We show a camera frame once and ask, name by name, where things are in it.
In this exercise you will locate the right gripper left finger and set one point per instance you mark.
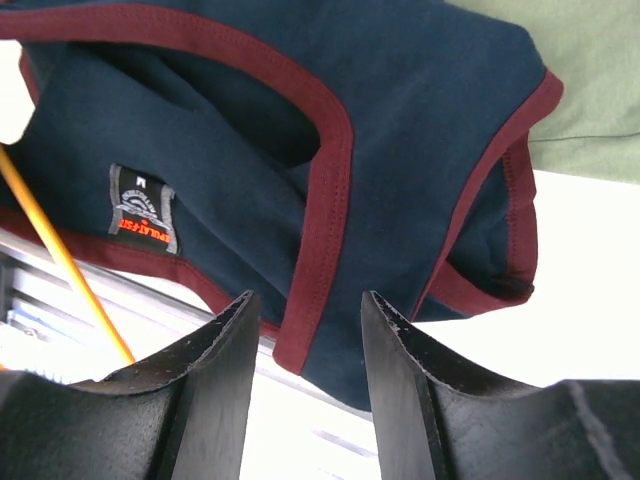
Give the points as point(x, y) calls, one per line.
point(180, 413)

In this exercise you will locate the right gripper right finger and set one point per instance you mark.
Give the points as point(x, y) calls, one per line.
point(438, 415)

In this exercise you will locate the yellow plastic hanger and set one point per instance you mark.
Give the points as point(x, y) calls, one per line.
point(61, 255)

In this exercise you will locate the navy maroon tank top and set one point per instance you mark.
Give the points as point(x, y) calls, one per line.
point(309, 151)

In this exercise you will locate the olive green graphic tank top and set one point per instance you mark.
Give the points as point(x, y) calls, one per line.
point(593, 48)

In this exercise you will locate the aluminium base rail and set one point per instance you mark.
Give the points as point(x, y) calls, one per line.
point(50, 343)

